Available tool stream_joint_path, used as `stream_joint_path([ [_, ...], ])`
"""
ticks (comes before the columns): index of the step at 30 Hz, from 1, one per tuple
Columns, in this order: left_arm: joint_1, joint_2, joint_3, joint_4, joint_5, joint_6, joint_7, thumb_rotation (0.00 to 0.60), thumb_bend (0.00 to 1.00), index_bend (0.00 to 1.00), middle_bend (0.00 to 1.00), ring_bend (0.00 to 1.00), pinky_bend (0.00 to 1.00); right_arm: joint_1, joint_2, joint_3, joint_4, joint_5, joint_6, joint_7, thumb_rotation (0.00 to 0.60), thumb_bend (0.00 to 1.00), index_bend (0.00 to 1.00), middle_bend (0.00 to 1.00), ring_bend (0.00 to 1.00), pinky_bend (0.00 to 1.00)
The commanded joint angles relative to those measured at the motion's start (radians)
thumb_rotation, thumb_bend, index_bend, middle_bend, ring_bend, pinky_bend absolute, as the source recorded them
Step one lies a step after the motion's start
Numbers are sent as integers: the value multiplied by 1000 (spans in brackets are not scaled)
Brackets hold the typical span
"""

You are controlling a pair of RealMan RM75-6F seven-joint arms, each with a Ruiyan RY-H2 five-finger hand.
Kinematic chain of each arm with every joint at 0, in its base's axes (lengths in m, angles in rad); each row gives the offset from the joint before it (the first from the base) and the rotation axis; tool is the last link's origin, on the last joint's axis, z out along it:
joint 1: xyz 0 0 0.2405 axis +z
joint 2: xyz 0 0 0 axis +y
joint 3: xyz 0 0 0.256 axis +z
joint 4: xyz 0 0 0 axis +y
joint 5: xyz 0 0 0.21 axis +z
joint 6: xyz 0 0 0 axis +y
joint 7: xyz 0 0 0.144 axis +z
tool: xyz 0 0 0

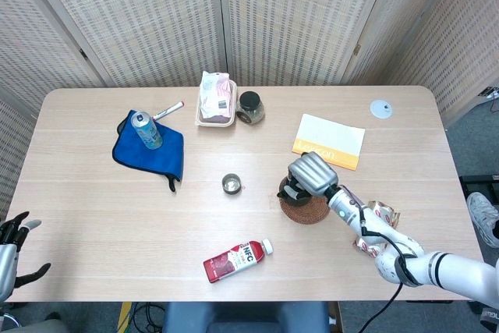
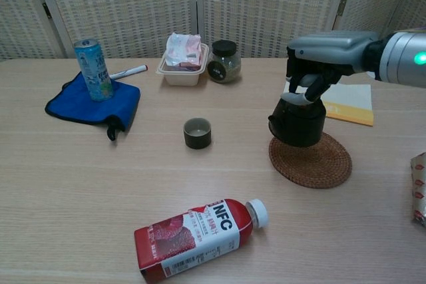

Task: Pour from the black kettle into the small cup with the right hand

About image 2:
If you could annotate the light blue drink can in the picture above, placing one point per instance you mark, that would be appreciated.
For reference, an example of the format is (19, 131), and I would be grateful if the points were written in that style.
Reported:
(94, 71)

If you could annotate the pink white snack packet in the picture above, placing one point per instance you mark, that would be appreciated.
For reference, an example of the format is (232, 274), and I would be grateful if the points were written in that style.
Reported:
(181, 49)

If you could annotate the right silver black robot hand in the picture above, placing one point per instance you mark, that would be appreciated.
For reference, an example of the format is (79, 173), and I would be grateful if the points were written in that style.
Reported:
(329, 51)

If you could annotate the blue microfibre cloth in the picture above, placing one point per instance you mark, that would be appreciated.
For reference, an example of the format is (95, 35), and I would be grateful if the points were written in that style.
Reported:
(76, 104)

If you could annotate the glass jar black lid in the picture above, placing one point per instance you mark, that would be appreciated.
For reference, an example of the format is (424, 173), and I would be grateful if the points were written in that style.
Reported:
(224, 64)

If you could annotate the brass screen hinge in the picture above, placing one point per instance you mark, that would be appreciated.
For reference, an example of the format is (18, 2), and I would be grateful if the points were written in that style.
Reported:
(341, 7)
(46, 10)

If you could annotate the woven folding screen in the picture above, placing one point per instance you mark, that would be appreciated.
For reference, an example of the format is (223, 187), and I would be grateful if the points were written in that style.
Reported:
(133, 8)

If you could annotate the white marker pen red cap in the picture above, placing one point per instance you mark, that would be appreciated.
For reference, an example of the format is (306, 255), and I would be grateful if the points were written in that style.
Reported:
(129, 71)

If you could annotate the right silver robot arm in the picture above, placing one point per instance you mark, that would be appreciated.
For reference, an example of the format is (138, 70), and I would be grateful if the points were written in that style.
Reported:
(399, 61)

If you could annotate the small dark tea cup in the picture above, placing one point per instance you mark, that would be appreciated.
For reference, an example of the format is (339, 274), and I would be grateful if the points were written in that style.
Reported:
(197, 139)

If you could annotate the beige plastic food tray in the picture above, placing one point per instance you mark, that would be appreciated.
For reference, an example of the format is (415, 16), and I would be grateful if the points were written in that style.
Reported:
(179, 79)

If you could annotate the red NFC juice bottle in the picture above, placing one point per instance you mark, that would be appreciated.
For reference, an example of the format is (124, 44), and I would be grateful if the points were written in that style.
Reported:
(193, 244)

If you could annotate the gold red-patterned snack bag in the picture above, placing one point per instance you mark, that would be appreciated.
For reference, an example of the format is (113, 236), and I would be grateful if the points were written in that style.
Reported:
(420, 191)

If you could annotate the round woven rattan coaster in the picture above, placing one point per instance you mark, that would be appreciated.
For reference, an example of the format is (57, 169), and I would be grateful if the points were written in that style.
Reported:
(313, 167)

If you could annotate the black teapot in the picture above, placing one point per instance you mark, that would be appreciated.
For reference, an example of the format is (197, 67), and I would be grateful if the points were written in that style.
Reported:
(299, 127)

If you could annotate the white yellow Lexicon book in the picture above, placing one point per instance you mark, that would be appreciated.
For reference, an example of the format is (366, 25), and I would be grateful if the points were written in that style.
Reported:
(352, 104)

